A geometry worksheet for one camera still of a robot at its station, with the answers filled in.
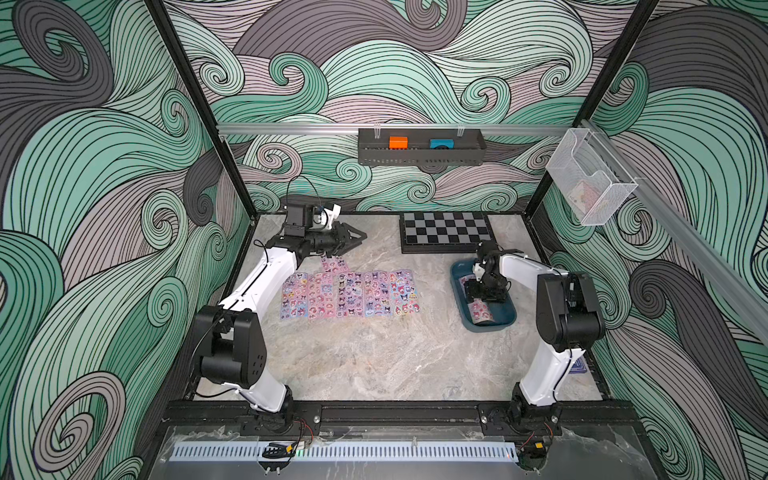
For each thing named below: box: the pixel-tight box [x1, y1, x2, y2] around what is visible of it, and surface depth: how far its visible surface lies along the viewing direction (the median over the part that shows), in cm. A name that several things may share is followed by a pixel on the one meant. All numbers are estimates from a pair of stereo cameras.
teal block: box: [429, 139, 454, 149], surface depth 97 cm
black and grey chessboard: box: [400, 212, 497, 254], surface depth 113 cm
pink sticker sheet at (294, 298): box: [280, 272, 309, 320], surface depth 97 cm
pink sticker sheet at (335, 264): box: [320, 256, 352, 274], surface depth 106 cm
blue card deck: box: [569, 357, 587, 374], surface depth 81 cm
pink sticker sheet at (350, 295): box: [336, 272, 365, 318], surface depth 97 cm
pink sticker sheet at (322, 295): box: [308, 272, 337, 319], surface depth 98 cm
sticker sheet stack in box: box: [468, 298, 495, 324], surface depth 92 cm
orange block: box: [388, 136, 409, 150], surface depth 97 cm
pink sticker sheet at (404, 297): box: [390, 269, 421, 316], surface depth 99 cm
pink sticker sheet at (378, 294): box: [364, 271, 392, 317], surface depth 99 cm
